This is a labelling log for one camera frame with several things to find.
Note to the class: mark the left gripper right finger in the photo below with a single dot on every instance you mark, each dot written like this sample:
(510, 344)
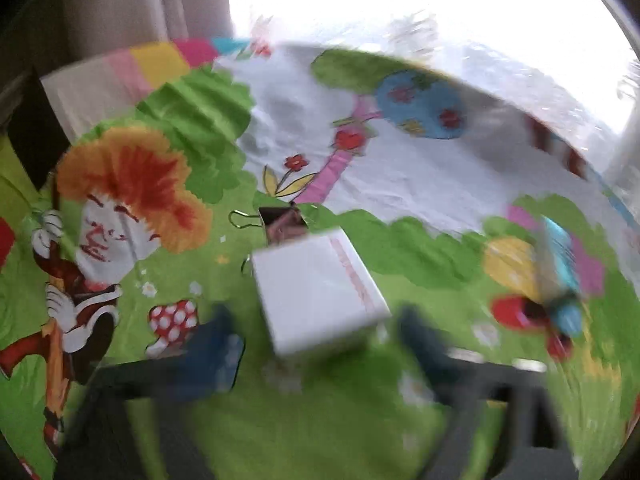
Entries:
(531, 443)

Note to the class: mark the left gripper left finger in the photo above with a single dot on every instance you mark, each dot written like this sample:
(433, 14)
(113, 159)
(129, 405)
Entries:
(101, 444)

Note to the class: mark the white cube box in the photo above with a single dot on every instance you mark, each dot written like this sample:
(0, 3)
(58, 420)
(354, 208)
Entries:
(317, 295)

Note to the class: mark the teal small packet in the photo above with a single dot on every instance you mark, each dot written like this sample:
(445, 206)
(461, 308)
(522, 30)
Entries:
(557, 278)

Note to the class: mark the colourful cartoon play mat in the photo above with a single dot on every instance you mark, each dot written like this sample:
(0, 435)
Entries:
(116, 245)

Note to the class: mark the patterned binder clip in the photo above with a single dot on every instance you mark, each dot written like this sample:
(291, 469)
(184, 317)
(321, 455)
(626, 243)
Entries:
(279, 223)

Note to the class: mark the sheer patterned curtain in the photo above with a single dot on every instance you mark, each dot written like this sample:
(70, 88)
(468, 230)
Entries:
(40, 36)

